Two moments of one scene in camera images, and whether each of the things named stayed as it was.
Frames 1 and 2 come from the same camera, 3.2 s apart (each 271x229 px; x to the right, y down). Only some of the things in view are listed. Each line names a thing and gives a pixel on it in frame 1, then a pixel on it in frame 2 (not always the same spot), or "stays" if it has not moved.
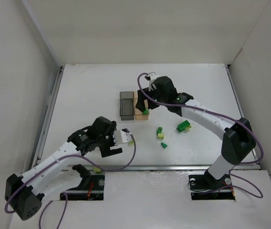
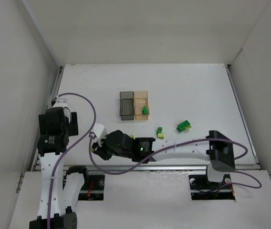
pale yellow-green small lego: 161,136 stays
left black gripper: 109,142 -> 58,118
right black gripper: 142,96 -> 101,148
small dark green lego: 159,130 stays
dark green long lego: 182,125 stays
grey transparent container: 127,105 stays
